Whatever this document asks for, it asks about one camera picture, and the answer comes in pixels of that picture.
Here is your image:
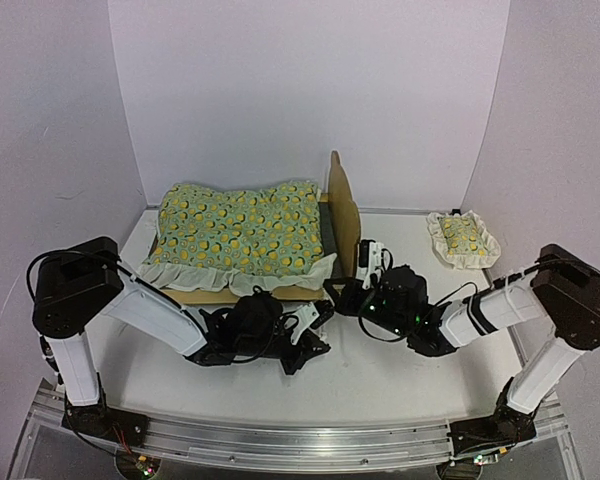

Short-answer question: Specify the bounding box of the wooden pet bed frame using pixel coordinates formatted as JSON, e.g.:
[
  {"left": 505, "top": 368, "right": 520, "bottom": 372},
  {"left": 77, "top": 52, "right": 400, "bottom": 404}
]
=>
[{"left": 162, "top": 150, "right": 361, "bottom": 305}]

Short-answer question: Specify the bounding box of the lemon print ruffled mattress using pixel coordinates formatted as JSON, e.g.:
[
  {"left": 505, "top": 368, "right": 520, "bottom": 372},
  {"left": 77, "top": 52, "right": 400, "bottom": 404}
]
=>
[{"left": 139, "top": 180, "right": 337, "bottom": 296}]

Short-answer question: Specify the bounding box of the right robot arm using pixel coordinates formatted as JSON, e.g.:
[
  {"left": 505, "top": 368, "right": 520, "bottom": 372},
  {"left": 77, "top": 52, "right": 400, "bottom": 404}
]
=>
[{"left": 324, "top": 240, "right": 600, "bottom": 416}]

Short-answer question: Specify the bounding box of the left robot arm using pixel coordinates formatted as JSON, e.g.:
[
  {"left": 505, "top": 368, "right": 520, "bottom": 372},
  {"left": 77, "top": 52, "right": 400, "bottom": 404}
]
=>
[{"left": 25, "top": 237, "right": 334, "bottom": 407}]

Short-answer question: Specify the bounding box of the grey bed mat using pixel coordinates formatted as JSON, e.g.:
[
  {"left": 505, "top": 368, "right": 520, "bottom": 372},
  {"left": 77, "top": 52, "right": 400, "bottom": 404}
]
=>
[{"left": 319, "top": 202, "right": 344, "bottom": 279}]

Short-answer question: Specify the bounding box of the small lemon print pillow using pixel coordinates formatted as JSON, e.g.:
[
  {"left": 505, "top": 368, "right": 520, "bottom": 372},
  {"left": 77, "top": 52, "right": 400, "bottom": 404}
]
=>
[{"left": 426, "top": 210, "right": 501, "bottom": 270}]

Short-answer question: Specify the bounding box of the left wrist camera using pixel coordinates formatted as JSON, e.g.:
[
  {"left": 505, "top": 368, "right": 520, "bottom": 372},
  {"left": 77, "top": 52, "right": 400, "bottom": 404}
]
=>
[{"left": 290, "top": 300, "right": 334, "bottom": 345}]

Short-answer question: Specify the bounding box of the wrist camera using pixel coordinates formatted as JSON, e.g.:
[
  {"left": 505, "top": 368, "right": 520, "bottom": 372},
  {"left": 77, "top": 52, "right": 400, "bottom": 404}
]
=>
[
  {"left": 356, "top": 239, "right": 385, "bottom": 290},
  {"left": 290, "top": 300, "right": 334, "bottom": 345}
]

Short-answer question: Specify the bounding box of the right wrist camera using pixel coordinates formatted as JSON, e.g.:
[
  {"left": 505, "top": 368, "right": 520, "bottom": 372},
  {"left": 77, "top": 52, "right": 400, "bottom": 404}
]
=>
[{"left": 356, "top": 239, "right": 385, "bottom": 290}]

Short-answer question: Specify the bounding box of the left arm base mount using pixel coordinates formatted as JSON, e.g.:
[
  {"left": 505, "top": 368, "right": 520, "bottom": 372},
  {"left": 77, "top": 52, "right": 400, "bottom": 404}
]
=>
[{"left": 62, "top": 391, "right": 149, "bottom": 447}]

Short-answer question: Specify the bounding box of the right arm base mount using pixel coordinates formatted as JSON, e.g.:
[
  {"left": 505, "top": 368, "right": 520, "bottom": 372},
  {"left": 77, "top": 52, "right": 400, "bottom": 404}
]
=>
[{"left": 447, "top": 385, "right": 539, "bottom": 459}]

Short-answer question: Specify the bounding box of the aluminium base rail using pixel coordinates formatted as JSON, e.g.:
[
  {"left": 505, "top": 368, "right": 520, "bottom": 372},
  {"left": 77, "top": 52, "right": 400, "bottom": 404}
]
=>
[{"left": 9, "top": 383, "right": 583, "bottom": 479}]

